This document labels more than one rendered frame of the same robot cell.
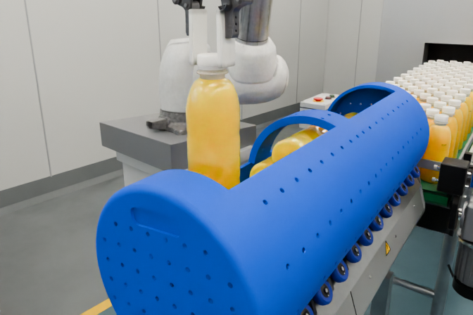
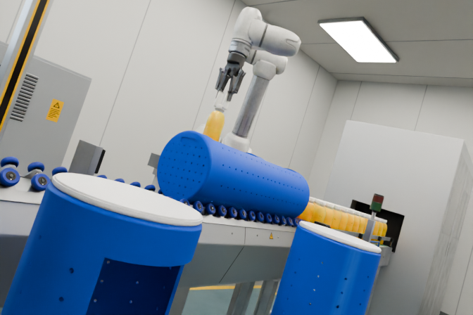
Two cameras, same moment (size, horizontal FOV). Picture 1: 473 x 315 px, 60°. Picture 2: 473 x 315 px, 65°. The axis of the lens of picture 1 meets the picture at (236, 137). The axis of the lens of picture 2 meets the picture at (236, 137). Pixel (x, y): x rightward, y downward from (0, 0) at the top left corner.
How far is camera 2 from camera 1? 1.04 m
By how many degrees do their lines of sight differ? 23
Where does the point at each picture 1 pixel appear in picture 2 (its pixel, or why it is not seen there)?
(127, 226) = (177, 143)
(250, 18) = (241, 124)
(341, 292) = (241, 223)
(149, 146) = not seen: hidden behind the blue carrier
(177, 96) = not seen: hidden behind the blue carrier
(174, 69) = not seen: hidden behind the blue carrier
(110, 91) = (139, 172)
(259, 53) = (241, 140)
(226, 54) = (225, 105)
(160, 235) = (188, 145)
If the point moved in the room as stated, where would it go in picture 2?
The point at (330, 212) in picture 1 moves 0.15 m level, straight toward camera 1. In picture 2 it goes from (243, 169) to (233, 165)
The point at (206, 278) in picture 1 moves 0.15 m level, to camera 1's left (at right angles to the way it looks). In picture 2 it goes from (198, 157) to (161, 145)
